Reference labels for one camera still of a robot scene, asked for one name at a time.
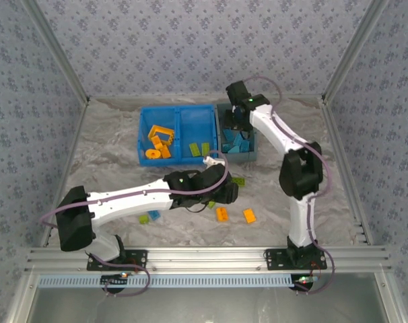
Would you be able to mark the aluminium corner post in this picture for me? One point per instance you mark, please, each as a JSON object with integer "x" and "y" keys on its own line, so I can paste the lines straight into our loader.
{"x": 353, "y": 50}
{"x": 60, "y": 54}

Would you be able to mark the aluminium side rail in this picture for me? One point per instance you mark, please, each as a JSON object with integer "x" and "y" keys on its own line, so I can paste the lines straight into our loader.
{"x": 335, "y": 134}
{"x": 75, "y": 134}

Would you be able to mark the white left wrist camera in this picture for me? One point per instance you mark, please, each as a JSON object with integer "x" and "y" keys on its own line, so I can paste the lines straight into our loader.
{"x": 210, "y": 161}

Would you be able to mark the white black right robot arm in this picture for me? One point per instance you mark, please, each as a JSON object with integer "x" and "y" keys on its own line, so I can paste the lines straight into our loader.
{"x": 274, "y": 128}

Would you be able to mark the aluminium frame leg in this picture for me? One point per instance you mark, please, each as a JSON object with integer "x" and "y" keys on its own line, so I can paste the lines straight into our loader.
{"x": 390, "y": 299}
{"x": 22, "y": 299}

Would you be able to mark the orange lego window frame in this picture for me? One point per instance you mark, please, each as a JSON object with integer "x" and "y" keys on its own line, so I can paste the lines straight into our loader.
{"x": 162, "y": 128}

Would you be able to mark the aluminium back rail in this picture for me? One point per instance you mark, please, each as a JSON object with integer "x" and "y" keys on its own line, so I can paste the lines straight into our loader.
{"x": 157, "y": 97}

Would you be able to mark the small green lego brick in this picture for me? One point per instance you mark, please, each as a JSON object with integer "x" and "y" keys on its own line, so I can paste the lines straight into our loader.
{"x": 211, "y": 205}
{"x": 144, "y": 219}

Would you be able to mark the blue two-compartment plastic bin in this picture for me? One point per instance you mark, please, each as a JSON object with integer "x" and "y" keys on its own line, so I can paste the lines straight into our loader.
{"x": 194, "y": 117}

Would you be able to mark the blue sloped lego piece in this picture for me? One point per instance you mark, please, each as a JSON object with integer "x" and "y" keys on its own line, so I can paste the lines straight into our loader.
{"x": 235, "y": 150}

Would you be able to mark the wide aluminium mounting rail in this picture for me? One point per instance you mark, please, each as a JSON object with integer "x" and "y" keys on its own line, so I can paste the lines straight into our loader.
{"x": 204, "y": 259}

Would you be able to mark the small control board with LED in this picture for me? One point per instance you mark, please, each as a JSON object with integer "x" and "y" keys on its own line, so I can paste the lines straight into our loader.
{"x": 303, "y": 280}
{"x": 113, "y": 280}

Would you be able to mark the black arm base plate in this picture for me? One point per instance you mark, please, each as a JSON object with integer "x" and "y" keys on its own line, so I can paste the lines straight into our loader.
{"x": 136, "y": 255}
{"x": 274, "y": 262}

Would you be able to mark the orange round lego disc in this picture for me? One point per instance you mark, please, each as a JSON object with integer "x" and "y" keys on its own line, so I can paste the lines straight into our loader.
{"x": 148, "y": 154}

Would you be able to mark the grey plastic bin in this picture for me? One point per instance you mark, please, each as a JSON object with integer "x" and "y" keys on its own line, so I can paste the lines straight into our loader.
{"x": 244, "y": 157}

